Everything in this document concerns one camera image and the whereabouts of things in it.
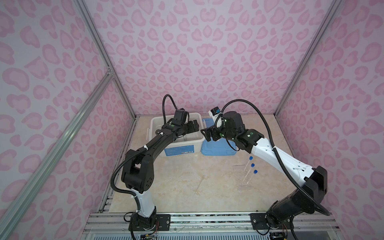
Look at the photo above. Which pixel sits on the white plastic storage bin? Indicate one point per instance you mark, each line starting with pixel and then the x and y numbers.
pixel 188 144

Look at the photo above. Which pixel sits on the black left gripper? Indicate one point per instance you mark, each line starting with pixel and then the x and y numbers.
pixel 191 128

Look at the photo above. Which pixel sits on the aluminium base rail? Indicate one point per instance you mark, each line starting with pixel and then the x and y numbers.
pixel 212 226

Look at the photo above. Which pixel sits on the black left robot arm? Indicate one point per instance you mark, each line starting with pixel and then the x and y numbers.
pixel 138 168

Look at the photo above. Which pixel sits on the clear acrylic test tube rack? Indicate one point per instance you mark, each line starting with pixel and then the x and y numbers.
pixel 240 174

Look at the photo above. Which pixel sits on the blue plastic bin lid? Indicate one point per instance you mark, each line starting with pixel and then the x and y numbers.
pixel 218 148

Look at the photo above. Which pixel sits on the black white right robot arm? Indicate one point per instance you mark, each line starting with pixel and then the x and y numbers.
pixel 310 183

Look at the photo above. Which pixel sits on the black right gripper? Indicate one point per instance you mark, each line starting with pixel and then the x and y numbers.
pixel 213 130

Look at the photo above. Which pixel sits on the blue capped test tube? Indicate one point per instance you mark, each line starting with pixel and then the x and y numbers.
pixel 247 182
pixel 250 170
pixel 248 163

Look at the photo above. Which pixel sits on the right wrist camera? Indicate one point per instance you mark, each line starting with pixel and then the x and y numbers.
pixel 216 115

